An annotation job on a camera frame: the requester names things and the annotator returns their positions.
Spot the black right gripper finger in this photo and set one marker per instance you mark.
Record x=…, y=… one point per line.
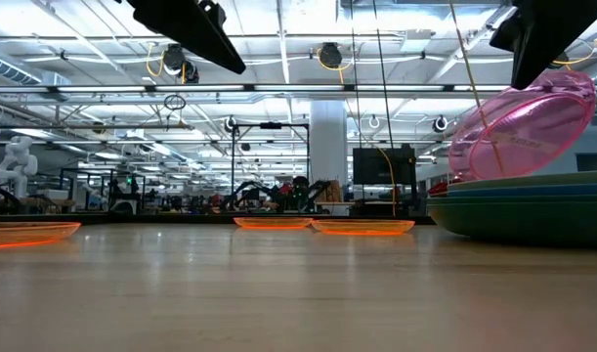
x=547, y=34
x=505, y=34

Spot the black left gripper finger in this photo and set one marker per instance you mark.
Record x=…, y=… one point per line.
x=195, y=34

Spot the pink translucent plastic plate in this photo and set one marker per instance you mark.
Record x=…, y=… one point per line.
x=523, y=142

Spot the large dark green plastic plate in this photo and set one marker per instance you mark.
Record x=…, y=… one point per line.
x=523, y=220

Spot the orange translucent plastic plate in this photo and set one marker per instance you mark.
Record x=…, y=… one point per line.
x=24, y=233
x=272, y=222
x=362, y=226

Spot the long ceiling light strip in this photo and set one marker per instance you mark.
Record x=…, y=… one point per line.
x=298, y=87

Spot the red background object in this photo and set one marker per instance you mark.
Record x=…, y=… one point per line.
x=437, y=188

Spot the white building column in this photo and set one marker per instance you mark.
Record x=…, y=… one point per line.
x=328, y=146

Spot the black background robot arms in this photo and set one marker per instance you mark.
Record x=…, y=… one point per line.
x=298, y=193

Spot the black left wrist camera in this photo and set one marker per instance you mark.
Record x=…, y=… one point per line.
x=212, y=12

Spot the black background camera rig frame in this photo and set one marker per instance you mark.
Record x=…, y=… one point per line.
x=271, y=125

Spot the background workstation with black frame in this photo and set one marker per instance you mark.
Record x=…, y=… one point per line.
x=124, y=200

